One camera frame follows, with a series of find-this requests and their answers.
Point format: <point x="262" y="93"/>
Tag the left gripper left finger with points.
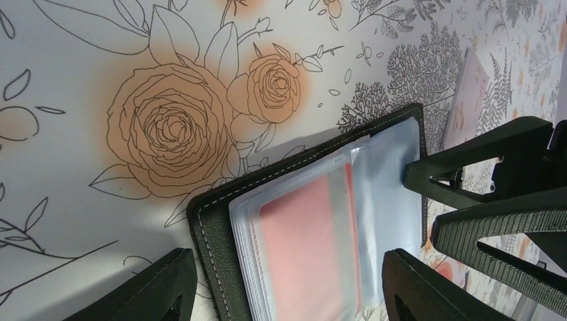
<point x="165" y="290"/>

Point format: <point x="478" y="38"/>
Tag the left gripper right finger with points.
<point x="414" y="291"/>

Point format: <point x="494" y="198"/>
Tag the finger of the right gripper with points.
<point x="502" y="163"/>
<point x="486" y="237"/>

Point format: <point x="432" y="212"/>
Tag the white floral card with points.
<point x="467" y="101"/>

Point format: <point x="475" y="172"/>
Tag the floral patterned table mat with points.
<point x="115" y="114"/>

